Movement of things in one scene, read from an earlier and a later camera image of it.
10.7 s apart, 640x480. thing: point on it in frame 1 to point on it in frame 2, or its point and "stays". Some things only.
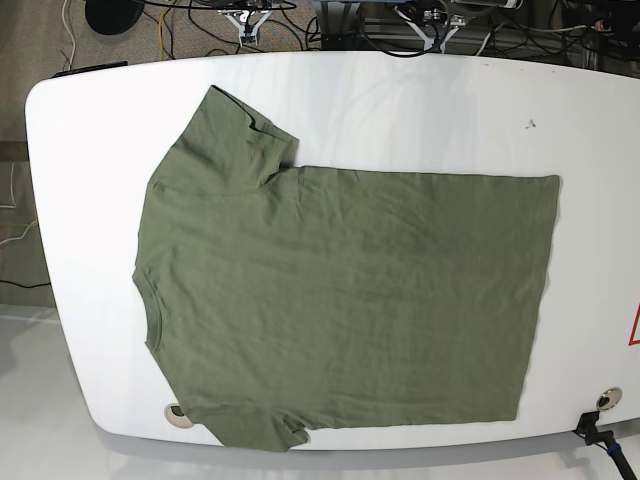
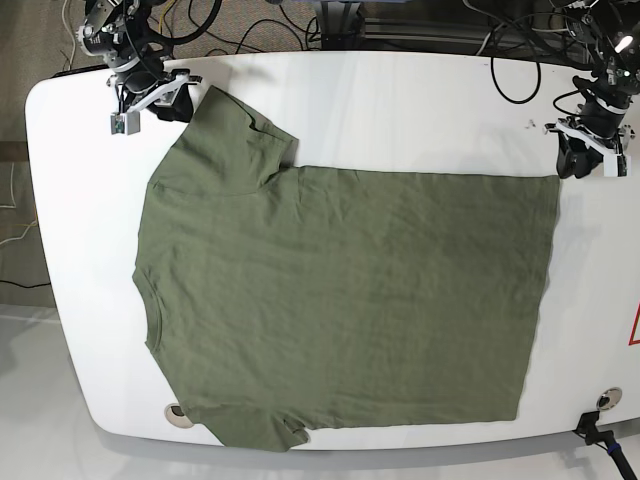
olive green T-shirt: (285, 298) stays
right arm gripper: (247, 22) to (138, 87)
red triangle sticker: (633, 341) stays
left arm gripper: (435, 28) to (596, 124)
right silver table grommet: (609, 398) stays
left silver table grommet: (174, 414) stays
